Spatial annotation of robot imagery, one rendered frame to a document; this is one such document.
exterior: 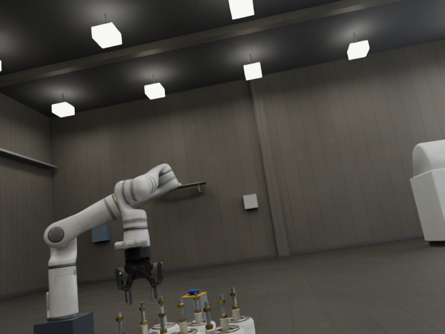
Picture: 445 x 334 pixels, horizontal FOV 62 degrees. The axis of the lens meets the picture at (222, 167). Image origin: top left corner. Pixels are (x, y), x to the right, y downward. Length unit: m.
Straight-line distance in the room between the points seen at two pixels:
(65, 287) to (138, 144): 10.49
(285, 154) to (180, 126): 3.33
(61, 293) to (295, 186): 9.58
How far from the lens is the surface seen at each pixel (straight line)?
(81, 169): 12.44
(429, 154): 6.83
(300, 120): 11.13
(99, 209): 1.40
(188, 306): 1.36
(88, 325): 1.48
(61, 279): 1.43
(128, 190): 1.11
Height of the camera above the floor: 0.46
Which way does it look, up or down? 12 degrees up
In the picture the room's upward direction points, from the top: 8 degrees counter-clockwise
